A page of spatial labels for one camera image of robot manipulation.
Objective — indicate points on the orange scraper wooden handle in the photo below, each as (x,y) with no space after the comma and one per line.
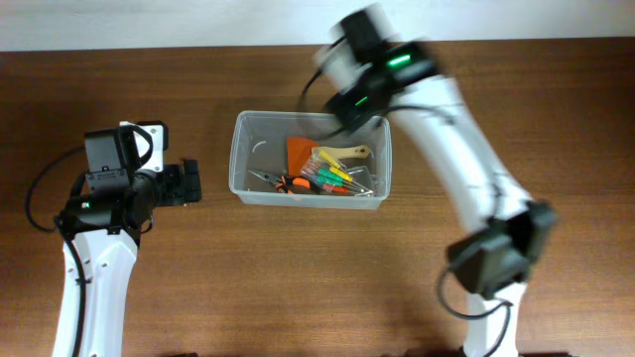
(299,150)

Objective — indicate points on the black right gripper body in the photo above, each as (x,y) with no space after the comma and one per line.
(344,110)

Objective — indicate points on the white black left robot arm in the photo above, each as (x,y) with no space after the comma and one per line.
(102,225)

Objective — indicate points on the clear case of screwdrivers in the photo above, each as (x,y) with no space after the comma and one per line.
(333,176)

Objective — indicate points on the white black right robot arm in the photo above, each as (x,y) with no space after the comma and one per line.
(487,272)

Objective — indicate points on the orange black needle-nose pliers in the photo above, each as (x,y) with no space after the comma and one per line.
(284,184)

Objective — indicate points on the clear plastic container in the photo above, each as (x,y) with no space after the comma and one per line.
(260,144)

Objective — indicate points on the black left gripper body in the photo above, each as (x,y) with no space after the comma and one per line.
(180,183)

